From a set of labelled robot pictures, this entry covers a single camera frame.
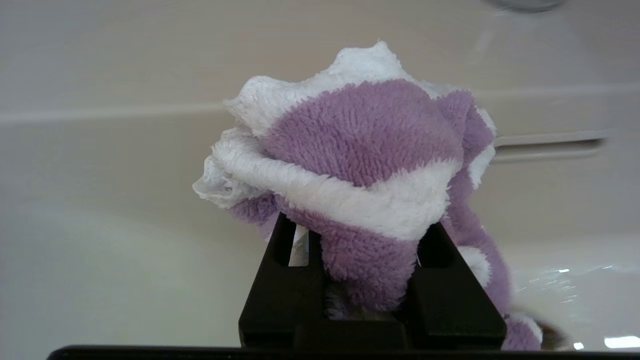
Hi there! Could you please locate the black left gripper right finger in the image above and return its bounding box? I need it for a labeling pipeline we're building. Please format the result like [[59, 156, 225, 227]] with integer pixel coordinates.
[[404, 221, 508, 350]]

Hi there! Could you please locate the beige sink basin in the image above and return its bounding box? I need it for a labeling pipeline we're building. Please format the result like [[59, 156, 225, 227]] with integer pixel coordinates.
[[0, 0, 640, 351]]

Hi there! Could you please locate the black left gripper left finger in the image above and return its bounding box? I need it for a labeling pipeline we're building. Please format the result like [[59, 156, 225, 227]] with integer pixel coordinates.
[[238, 212, 331, 349]]

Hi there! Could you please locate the purple white striped towel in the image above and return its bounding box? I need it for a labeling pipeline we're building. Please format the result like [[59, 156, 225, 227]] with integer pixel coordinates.
[[192, 40, 546, 351]]

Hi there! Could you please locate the chrome faucet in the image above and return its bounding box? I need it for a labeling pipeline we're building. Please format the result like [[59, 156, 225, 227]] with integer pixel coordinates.
[[485, 0, 568, 13]]

